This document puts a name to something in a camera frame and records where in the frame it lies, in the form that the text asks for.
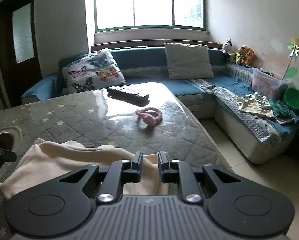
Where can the dark wooden door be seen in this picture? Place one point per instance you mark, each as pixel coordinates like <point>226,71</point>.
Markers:
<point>19,63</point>

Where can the colourful paper pinwheel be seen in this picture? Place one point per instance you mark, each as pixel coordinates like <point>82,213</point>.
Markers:
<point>293,46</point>

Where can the green framed window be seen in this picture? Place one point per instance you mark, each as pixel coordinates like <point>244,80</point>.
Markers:
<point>134,14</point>

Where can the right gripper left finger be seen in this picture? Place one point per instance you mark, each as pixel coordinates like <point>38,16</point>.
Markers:
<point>114,177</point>

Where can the clothes pile on sofa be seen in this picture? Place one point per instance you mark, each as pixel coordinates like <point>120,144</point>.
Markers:
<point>261,106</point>

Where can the yellow plush toy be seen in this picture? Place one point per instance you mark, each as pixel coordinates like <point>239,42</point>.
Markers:
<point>239,56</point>

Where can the cream sweatshirt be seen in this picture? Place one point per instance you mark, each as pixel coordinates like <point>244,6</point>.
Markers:
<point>46,160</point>

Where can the plain beige pillow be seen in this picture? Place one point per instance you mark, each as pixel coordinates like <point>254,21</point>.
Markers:
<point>185,61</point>

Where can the black white plush toy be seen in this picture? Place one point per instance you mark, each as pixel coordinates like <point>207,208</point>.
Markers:
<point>228,52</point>

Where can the orange plush toy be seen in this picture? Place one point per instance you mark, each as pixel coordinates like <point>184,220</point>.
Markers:
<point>248,58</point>

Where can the black remote control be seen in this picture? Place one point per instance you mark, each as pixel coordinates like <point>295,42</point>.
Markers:
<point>128,95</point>

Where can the butterfly print pillow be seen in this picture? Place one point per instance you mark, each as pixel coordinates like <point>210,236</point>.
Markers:
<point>95,71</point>

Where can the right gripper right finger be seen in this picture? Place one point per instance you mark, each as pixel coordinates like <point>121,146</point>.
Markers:
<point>180,173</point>

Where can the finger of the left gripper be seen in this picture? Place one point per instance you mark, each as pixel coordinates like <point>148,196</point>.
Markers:
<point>7,155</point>

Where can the teal corner sofa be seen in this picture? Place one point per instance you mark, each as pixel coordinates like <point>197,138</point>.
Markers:
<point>258,138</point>

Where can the green plastic basket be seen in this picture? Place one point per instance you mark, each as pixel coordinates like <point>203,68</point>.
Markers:
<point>291,98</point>

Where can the clear plastic storage box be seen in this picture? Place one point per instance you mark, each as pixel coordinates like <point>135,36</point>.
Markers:
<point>266,85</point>

